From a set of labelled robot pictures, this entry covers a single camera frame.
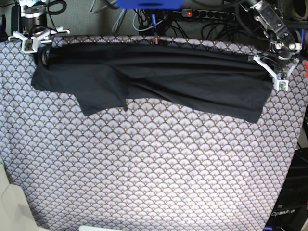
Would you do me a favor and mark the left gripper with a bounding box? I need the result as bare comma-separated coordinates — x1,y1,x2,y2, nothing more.
248,54,300,81

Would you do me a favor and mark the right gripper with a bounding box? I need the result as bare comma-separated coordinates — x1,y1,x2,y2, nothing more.
8,26,70,66

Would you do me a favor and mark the dark navy T-shirt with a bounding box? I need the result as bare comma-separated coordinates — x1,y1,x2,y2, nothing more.
31,43,273,123

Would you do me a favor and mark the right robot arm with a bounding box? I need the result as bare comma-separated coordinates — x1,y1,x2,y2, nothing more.
8,0,70,65

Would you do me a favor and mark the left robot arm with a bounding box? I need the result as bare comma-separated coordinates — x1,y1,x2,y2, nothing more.
234,0,303,84

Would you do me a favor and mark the red clamp at right edge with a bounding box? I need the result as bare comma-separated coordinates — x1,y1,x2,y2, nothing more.
305,60,308,77

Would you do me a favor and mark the blue clamp at right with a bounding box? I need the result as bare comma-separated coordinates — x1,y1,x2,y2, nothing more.
300,29,306,54

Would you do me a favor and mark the white power strip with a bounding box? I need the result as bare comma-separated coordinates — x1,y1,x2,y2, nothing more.
181,9,235,21

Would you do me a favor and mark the black OpenArm box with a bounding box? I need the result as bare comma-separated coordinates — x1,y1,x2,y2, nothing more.
263,148,308,231

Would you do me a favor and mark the beige cardboard box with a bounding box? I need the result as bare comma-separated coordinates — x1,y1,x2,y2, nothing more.
0,165,39,231

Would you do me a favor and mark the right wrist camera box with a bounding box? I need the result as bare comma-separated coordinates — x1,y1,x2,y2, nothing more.
22,39,37,54

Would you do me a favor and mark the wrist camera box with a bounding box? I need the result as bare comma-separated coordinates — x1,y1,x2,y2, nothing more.
274,79,289,91
22,39,37,54

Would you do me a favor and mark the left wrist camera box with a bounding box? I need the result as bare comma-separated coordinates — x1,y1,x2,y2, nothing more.
274,79,289,91

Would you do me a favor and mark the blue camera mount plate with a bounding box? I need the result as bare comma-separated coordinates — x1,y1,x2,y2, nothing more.
117,0,183,9

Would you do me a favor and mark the blue-handled red clamp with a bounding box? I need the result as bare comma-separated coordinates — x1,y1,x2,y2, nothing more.
151,14,159,45

